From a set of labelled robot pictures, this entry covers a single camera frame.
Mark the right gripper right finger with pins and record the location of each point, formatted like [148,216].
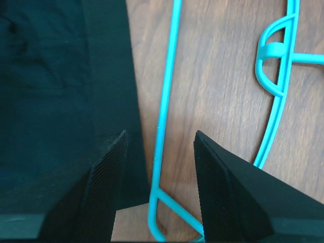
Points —
[242,203]

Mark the teal plastic hanger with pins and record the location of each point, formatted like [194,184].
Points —
[277,41]

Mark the black underwear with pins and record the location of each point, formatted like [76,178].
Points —
[67,86]

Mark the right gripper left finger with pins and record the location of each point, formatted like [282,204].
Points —
[81,197]

